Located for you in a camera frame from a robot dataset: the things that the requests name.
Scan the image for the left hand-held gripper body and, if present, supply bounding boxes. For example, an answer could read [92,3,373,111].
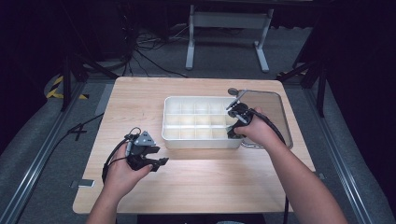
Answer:
[123,126,162,173]

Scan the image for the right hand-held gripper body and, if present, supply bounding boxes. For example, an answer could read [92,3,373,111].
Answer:
[225,89,255,130]

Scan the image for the white divided storage box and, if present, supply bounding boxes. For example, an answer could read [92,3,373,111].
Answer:
[161,95,246,150]

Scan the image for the person's right hand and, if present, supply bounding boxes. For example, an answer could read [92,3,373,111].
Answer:
[233,106,282,151]

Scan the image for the person's left hand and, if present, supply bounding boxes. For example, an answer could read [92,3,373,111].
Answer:
[102,151,154,203]

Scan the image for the clear plastic box lid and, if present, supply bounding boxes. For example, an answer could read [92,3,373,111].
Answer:
[235,89,294,151]

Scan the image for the grey floor strip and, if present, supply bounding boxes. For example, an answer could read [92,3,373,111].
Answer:
[93,82,116,117]

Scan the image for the black metal stand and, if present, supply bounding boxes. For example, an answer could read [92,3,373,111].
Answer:
[276,59,329,119]
[60,54,120,112]

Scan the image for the yellow black floor tape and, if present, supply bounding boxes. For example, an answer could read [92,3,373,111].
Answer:
[46,75,91,101]

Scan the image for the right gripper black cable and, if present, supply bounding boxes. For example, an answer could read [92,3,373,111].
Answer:
[247,109,291,224]

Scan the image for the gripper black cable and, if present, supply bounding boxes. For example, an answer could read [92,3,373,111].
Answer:
[101,126,143,185]
[247,109,291,224]

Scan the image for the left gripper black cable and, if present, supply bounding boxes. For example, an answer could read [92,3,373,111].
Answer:
[101,126,143,185]

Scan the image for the black floor cable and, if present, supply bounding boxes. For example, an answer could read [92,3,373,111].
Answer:
[18,112,105,224]

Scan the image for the white metal desk frame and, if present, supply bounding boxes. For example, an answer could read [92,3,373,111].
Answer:
[185,4,276,75]

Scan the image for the grey metal floor rail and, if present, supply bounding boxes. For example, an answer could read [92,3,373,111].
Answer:
[0,81,88,224]
[304,88,376,224]

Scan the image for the bundle of black cables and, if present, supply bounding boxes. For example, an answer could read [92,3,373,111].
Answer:
[120,6,190,79]

